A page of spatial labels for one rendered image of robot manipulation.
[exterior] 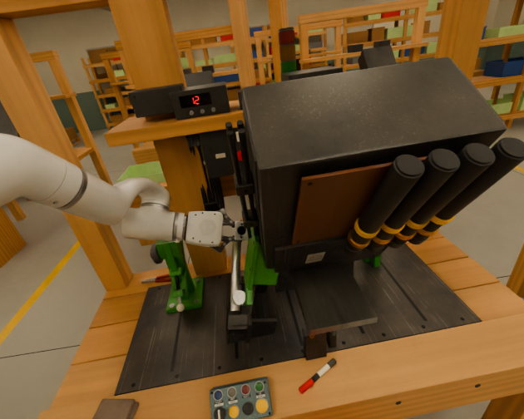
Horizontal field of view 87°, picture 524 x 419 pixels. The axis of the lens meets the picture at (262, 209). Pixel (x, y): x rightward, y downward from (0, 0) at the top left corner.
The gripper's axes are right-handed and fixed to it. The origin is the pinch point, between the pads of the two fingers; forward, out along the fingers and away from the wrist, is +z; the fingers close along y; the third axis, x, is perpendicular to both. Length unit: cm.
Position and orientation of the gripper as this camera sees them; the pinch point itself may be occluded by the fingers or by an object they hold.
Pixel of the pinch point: (238, 231)
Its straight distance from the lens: 83.7
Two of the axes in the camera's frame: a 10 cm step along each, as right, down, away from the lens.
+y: 0.3, -9.6, 2.8
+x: -2.6, 2.6, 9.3
